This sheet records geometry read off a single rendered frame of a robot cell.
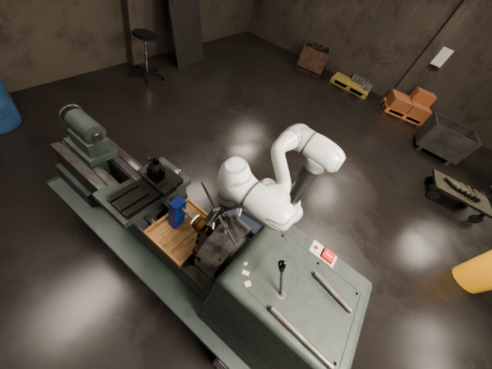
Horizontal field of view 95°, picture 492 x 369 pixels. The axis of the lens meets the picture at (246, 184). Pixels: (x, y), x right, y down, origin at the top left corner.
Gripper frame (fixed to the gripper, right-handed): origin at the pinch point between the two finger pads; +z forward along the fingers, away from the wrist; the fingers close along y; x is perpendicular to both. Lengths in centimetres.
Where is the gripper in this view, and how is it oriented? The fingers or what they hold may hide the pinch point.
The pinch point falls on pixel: (225, 219)
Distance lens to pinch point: 104.9
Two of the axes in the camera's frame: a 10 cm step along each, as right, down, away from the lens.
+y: -8.4, 3.7, -4.0
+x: 5.2, 7.6, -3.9
